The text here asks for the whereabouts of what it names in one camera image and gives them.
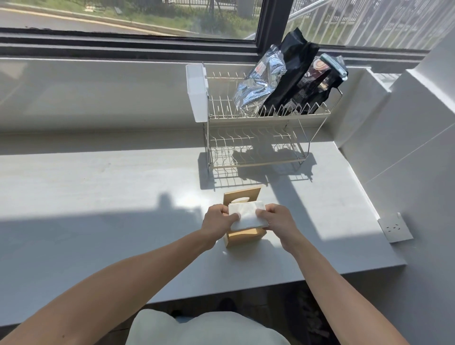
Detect person's left hand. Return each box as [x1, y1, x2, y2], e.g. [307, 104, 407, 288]
[201, 204, 240, 250]

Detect person's right hand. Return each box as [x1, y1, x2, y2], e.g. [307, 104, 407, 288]
[255, 203, 303, 254]

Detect white tissue stack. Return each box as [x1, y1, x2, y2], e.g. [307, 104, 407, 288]
[228, 200, 271, 231]

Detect person's right forearm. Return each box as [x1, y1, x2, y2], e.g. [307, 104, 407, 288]
[279, 233, 410, 345]

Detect person's left forearm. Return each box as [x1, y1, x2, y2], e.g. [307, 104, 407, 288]
[0, 229, 218, 345]

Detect wooden tissue box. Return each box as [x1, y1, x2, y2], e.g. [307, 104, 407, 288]
[223, 187, 267, 248]

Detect white two-tier dish rack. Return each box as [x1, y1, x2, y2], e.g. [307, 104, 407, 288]
[202, 62, 344, 179]

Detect person's white garment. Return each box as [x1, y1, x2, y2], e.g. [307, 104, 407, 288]
[126, 309, 292, 345]

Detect silver foil bag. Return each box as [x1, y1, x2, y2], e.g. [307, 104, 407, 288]
[233, 44, 288, 118]

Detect white plastic utensil holder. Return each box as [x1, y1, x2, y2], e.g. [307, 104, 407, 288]
[186, 63, 209, 123]

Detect dark coffee bag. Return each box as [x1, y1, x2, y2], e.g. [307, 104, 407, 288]
[281, 55, 347, 115]

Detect tall black bag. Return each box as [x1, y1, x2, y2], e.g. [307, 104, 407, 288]
[262, 28, 320, 115]

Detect light blue bag clip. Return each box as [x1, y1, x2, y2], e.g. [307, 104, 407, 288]
[319, 53, 348, 79]

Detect white metal fence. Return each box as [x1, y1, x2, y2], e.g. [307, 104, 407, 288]
[284, 0, 455, 51]

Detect white wall socket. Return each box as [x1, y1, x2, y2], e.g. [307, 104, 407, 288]
[377, 212, 414, 244]

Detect black window frame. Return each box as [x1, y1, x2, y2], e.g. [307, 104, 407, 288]
[0, 0, 441, 67]

